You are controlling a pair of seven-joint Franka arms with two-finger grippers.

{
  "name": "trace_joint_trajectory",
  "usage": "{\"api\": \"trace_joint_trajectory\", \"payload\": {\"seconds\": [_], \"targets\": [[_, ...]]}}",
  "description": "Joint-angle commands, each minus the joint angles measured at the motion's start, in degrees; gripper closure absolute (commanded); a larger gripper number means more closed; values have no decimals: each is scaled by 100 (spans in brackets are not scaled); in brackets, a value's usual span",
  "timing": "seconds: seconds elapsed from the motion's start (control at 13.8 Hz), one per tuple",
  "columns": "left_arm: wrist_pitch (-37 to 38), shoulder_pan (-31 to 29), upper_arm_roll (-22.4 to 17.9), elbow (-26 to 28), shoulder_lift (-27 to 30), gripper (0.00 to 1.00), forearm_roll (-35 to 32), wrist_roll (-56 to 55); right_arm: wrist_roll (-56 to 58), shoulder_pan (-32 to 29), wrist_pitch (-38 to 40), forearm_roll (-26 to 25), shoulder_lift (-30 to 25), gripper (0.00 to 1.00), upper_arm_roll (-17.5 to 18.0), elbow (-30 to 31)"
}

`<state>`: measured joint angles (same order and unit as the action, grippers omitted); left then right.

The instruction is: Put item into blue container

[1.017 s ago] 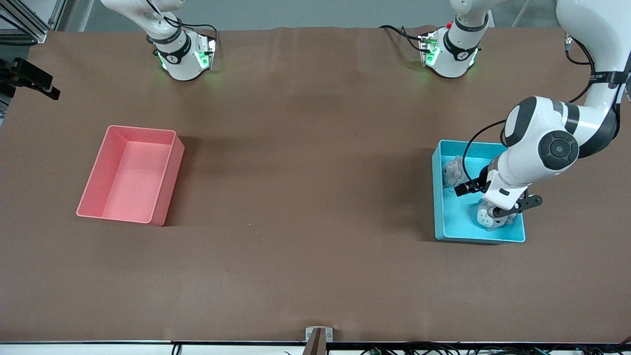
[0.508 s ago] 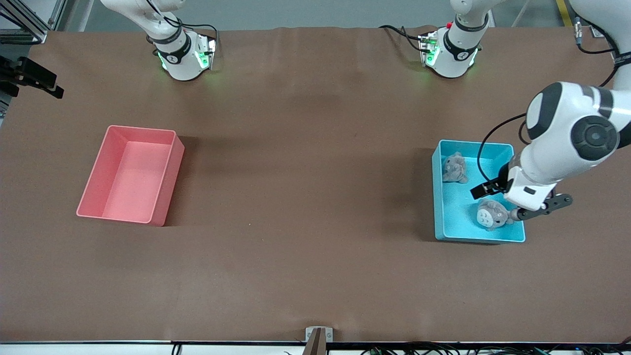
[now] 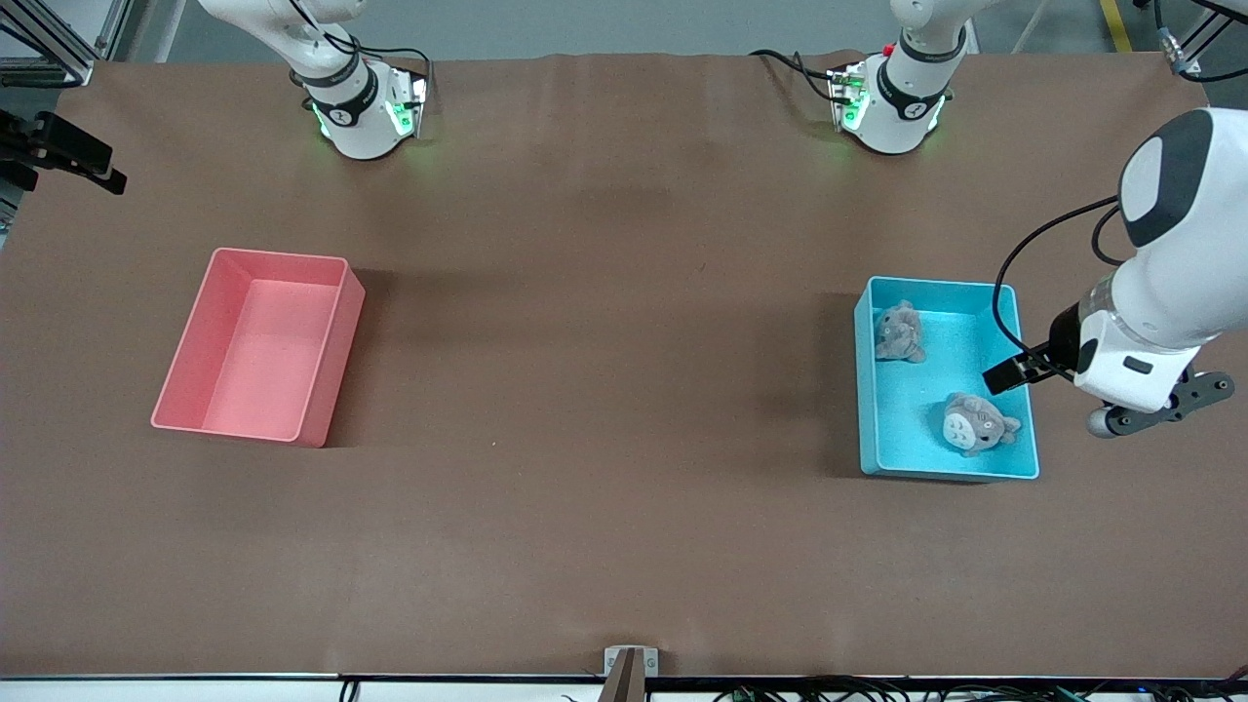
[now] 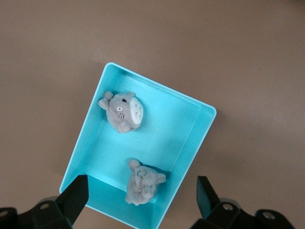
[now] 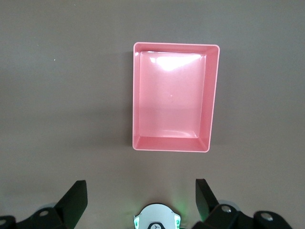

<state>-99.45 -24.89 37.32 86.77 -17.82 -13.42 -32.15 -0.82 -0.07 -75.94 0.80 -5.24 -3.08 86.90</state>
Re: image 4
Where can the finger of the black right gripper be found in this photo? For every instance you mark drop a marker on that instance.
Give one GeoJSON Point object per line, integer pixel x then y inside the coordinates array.
{"type": "Point", "coordinates": [214, 212]}
{"type": "Point", "coordinates": [71, 202]}

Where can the grey Totoro plush toy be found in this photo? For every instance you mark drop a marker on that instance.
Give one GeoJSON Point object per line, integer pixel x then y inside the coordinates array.
{"type": "Point", "coordinates": [119, 112]}
{"type": "Point", "coordinates": [143, 188]}

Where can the blue plastic box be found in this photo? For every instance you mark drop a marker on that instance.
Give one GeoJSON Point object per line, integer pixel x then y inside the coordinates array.
{"type": "Point", "coordinates": [155, 133]}

